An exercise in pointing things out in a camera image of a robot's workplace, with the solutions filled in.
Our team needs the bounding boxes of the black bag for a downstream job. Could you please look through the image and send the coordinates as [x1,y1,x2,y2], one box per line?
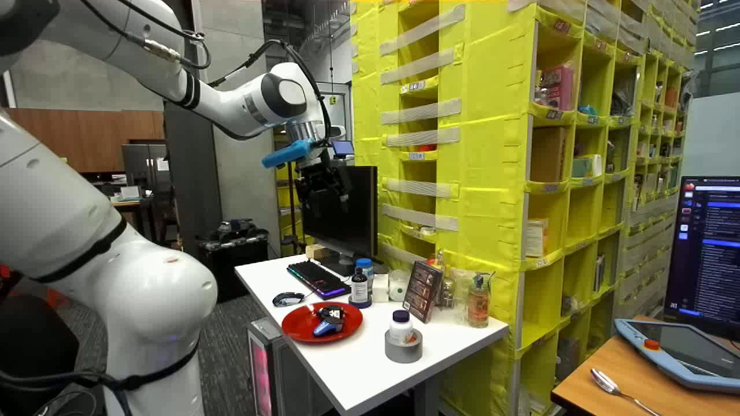
[192,217,274,306]

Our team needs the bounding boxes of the red plate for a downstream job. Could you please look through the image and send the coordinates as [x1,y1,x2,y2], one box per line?
[280,300,366,346]

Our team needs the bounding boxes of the dark picture frame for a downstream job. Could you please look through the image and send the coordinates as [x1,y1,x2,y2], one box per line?
[403,260,445,324]

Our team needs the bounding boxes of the blue teach pendant tablet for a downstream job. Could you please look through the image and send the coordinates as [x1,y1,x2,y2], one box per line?
[613,316,740,396]

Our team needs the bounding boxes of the grey tape roll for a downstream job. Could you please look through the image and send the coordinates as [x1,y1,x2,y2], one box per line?
[385,341,425,366]

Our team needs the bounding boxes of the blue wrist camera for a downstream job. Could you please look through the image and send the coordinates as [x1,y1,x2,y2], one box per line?
[260,137,314,171]

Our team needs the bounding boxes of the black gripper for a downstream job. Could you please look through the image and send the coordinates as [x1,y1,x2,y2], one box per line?
[311,138,357,198]

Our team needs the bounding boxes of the pink box in shelf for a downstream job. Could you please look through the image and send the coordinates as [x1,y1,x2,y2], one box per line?
[539,63,579,112]

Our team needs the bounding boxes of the dark bottle with white label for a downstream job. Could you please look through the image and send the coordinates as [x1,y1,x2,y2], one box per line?
[350,267,376,311]

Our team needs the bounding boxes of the white container with dark cap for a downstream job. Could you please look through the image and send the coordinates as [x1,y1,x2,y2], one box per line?
[387,307,423,352]

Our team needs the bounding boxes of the monitor showing dark screen text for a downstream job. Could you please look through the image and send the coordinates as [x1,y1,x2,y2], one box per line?
[665,173,740,341]

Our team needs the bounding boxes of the backlit black keyboard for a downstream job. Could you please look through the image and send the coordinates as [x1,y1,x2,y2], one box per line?
[286,260,355,300]

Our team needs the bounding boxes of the white table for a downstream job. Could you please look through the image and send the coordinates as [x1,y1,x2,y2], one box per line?
[235,252,511,416]

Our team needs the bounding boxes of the clear plastic cup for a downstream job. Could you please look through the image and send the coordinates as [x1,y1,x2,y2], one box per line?
[387,268,413,306]

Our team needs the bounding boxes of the black computer monitor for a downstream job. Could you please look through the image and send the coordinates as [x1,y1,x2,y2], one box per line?
[298,165,379,272]

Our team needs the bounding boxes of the yellow fabric shelf unit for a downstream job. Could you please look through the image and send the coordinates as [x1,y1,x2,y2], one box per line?
[350,0,701,416]

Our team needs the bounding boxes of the wooden desk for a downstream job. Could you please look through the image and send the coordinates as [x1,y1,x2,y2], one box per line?
[551,331,740,416]

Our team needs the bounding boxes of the glass jar with orange contents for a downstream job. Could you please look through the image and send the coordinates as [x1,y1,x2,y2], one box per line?
[466,271,493,328]

